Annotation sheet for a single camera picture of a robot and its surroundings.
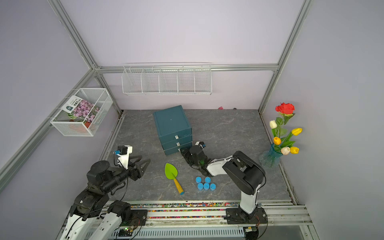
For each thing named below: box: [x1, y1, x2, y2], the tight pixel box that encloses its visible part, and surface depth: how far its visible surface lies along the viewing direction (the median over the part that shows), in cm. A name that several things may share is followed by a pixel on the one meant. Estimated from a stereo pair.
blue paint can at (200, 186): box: [197, 182, 204, 190], surface depth 83 cm
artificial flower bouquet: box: [269, 102, 303, 156], surface depth 74 cm
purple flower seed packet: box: [61, 95, 100, 123], surface depth 75 cm
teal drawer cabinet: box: [153, 105, 193, 156], surface depth 89 cm
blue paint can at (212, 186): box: [209, 183, 217, 191], surface depth 82 cm
